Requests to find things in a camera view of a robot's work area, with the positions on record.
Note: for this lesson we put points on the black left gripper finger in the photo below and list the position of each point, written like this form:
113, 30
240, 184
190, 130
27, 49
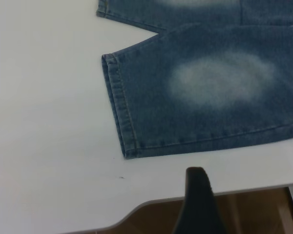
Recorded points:
197, 207

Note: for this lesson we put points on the blue denim jeans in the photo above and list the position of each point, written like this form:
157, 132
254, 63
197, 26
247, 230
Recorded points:
210, 122

